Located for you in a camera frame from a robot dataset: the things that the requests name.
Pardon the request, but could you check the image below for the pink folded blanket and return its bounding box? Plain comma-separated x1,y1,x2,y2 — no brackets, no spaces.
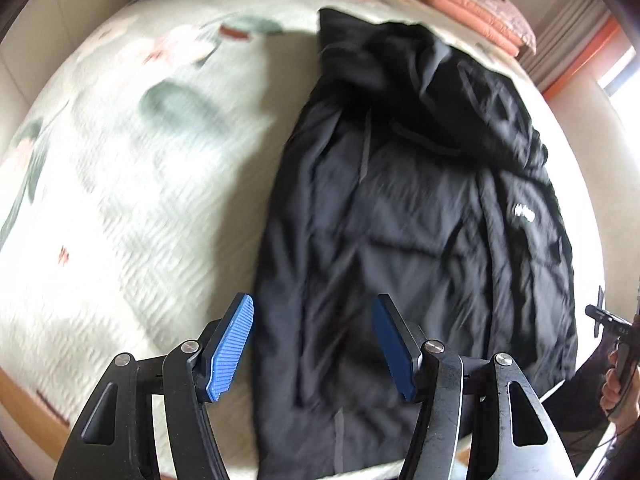
404,0,523,58

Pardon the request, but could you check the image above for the bed with floral bedspread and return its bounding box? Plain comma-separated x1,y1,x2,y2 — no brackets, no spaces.
0,0,606,480

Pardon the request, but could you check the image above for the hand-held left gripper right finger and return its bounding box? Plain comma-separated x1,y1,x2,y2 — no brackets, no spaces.
371,294,573,480

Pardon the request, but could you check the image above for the beige curtain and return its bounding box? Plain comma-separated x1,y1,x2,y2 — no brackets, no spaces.
520,0,608,93

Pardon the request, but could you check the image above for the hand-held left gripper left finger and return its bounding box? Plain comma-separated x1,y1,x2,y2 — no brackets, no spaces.
52,292,256,480

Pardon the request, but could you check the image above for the window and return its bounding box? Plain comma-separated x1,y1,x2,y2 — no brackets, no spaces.
597,45,640,106

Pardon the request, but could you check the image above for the black hooded jacket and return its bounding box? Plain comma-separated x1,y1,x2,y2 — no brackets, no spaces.
252,7,578,480

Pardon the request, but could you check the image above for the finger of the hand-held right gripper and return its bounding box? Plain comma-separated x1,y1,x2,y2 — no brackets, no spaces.
585,285,633,338

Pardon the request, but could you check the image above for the person's dark clothing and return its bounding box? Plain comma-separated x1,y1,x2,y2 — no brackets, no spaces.
542,360,640,480

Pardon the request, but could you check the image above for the person's right hand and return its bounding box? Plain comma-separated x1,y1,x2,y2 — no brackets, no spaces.
599,351,624,412

